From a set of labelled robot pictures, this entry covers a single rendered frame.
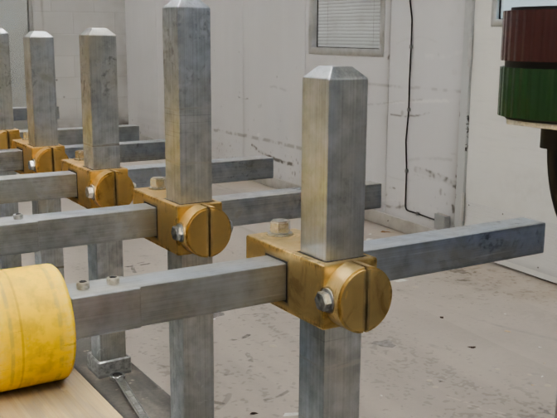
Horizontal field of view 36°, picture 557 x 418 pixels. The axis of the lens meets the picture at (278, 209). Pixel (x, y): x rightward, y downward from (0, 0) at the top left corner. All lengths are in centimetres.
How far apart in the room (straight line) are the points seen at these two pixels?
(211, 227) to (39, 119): 53
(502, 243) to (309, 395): 25
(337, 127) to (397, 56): 441
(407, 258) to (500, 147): 364
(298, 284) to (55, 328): 19
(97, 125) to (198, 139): 25
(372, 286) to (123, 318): 18
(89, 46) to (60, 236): 29
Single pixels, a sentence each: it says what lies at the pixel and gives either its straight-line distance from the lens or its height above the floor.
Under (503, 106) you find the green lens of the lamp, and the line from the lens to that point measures 40.
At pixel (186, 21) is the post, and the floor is 115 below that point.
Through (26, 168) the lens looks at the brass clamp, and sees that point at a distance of 133.
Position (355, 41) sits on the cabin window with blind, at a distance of 546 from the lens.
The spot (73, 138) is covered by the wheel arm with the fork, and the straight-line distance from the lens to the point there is 163.
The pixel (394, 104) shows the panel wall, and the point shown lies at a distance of 505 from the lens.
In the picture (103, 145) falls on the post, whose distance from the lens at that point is 107.
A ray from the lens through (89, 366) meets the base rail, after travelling 117.
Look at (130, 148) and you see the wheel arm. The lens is 140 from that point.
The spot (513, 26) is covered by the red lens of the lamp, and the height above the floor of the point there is 114.
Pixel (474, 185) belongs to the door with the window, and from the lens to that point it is 453.
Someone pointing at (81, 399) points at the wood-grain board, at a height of 90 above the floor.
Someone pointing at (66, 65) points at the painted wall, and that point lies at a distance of 942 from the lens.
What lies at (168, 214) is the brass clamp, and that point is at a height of 96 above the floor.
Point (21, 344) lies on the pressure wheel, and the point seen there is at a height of 94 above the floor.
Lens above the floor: 113
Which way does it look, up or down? 12 degrees down
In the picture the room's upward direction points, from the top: straight up
